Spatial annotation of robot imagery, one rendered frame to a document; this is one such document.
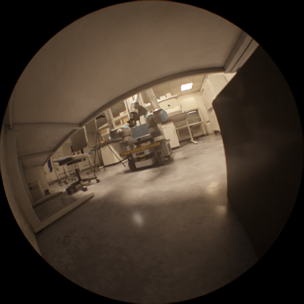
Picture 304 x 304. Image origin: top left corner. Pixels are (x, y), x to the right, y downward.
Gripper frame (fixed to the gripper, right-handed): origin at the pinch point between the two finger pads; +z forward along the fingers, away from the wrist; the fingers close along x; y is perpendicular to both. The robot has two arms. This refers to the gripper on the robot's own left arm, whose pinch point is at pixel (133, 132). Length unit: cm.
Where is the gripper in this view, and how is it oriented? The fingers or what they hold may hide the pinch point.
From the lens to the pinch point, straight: 95.4
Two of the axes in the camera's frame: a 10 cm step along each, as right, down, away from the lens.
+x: 8.8, -1.1, -4.5
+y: -4.7, -2.2, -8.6
